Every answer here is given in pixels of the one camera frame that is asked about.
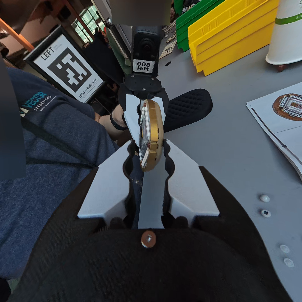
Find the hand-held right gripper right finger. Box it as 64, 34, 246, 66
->
162, 139, 221, 227

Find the white paper cup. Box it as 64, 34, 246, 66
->
265, 0, 302, 65

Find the black wrist rest pad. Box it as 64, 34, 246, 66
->
163, 88, 213, 134

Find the yellow plastic bin stack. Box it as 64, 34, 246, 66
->
187, 0, 280, 76

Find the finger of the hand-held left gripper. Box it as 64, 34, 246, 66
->
151, 98, 166, 115
124, 94, 143, 147

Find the lego instruction booklet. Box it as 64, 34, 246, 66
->
246, 81, 302, 182

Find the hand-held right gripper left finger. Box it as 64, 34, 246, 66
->
77, 140, 137, 227

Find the black shoulder strap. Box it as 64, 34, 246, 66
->
21, 116, 97, 168

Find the green plastic bin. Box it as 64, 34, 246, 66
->
176, 0, 227, 51

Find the gold round lego base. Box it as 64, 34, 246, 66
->
137, 99, 164, 172

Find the framed marker sign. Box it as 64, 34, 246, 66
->
24, 25, 105, 103

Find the person's left hand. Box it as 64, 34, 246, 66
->
95, 106, 129, 142

